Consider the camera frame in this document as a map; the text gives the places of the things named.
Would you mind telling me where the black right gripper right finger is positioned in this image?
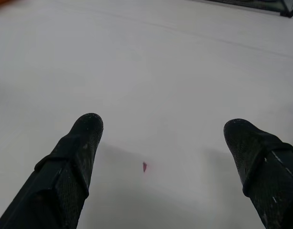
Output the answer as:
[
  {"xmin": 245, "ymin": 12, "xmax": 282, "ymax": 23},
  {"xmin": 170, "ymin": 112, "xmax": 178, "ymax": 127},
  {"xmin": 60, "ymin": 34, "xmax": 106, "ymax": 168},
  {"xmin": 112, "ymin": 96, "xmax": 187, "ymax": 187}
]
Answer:
[{"xmin": 223, "ymin": 117, "xmax": 293, "ymax": 229}]

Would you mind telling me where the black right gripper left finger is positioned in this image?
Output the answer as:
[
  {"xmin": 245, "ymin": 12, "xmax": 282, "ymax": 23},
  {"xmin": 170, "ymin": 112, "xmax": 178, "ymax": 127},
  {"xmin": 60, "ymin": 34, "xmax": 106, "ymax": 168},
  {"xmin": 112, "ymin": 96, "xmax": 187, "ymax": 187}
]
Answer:
[{"xmin": 0, "ymin": 113, "xmax": 104, "ymax": 229}]

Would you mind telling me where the black mesh basket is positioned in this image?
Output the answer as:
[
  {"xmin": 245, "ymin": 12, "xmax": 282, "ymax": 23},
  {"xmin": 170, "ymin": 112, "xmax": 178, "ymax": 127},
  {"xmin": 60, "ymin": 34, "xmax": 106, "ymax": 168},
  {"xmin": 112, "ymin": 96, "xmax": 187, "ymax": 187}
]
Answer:
[{"xmin": 209, "ymin": 0, "xmax": 293, "ymax": 19}]

